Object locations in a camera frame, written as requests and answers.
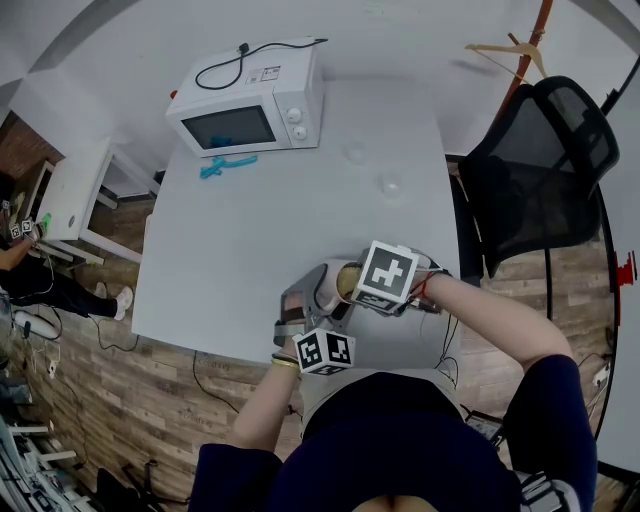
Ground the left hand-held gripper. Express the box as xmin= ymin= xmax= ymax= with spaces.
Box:
xmin=273 ymin=263 xmax=358 ymax=376

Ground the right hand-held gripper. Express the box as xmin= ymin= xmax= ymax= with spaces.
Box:
xmin=350 ymin=240 xmax=444 ymax=318

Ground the white mug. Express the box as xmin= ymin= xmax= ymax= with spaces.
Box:
xmin=318 ymin=257 xmax=362 ymax=309

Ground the person's right forearm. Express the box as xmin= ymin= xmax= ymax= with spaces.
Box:
xmin=423 ymin=272 xmax=574 ymax=372

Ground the person's left forearm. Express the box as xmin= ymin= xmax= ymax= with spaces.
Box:
xmin=231 ymin=351 xmax=302 ymax=452

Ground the person's dark blue shirt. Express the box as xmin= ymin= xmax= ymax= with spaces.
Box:
xmin=188 ymin=353 xmax=599 ymax=512

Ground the black mesh office chair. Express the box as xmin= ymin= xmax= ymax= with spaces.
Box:
xmin=458 ymin=75 xmax=622 ymax=302

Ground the white microwave oven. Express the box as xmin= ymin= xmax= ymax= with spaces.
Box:
xmin=165 ymin=36 xmax=326 ymax=159

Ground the red clamp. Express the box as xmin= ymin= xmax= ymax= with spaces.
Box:
xmin=615 ymin=249 xmax=639 ymax=289

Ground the brown wooden coat rack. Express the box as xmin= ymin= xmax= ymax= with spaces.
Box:
xmin=493 ymin=0 xmax=555 ymax=127

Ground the whiteboard on black stand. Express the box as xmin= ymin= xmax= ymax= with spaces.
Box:
xmin=593 ymin=29 xmax=640 ymax=481

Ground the wooden clothes hanger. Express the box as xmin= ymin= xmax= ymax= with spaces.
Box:
xmin=464 ymin=41 xmax=549 ymax=82

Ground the black bag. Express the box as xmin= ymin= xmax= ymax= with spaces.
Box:
xmin=94 ymin=459 xmax=169 ymax=507

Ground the grey waist pack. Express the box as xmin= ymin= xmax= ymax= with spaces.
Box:
xmin=518 ymin=469 xmax=582 ymax=512

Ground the small white side table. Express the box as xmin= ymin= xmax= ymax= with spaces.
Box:
xmin=36 ymin=136 xmax=162 ymax=267

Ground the white power adapter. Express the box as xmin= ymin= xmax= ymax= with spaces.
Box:
xmin=29 ymin=339 xmax=64 ymax=380

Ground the white cylindrical device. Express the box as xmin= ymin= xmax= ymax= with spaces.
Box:
xmin=11 ymin=308 xmax=62 ymax=342

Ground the gold bracelet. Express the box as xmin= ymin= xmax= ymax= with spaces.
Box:
xmin=270 ymin=351 xmax=302 ymax=373

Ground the black floor cable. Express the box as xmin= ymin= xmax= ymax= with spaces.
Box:
xmin=191 ymin=349 xmax=242 ymax=415

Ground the black microwave power cable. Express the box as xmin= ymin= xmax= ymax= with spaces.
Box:
xmin=194 ymin=37 xmax=330 ymax=92

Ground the white wire rack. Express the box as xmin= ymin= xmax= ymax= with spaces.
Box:
xmin=0 ymin=418 xmax=96 ymax=512

